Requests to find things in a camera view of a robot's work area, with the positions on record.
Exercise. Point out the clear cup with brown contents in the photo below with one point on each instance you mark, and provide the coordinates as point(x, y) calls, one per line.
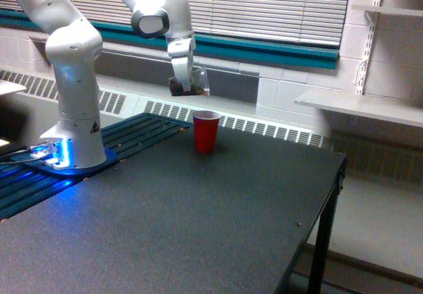
point(199, 84)

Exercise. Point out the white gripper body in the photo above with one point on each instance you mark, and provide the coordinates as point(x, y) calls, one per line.
point(181, 47)

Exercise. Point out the white lower wall shelf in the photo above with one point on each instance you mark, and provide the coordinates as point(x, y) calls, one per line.
point(374, 107)

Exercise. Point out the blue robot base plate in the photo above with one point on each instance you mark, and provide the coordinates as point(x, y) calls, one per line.
point(43, 166)

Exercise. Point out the black table leg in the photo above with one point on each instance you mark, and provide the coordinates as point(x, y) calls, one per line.
point(326, 221)

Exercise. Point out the teal window sill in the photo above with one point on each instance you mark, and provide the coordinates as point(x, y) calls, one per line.
point(232, 48)

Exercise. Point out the white window blinds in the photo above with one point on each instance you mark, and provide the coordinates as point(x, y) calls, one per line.
point(316, 22)

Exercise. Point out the white upper wall shelf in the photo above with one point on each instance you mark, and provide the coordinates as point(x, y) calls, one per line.
point(390, 11)

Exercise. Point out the white baseboard radiator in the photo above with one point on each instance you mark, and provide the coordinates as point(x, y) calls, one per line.
point(363, 156)

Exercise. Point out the red plastic cup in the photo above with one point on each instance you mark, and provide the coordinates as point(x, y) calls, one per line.
point(205, 130)

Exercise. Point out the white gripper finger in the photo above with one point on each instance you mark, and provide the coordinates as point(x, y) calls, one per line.
point(182, 66)

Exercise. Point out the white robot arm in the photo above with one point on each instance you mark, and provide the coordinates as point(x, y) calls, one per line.
point(72, 47)

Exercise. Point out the white shelf bracket rail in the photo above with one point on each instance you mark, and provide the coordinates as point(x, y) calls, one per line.
point(362, 68)

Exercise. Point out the white object at left edge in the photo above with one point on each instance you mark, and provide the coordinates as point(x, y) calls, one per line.
point(7, 87)

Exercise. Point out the dark slotted mounting rail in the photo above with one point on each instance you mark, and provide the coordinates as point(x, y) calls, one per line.
point(23, 185)

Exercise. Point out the white wall shelf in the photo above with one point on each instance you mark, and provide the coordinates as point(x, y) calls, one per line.
point(374, 107)
point(390, 11)

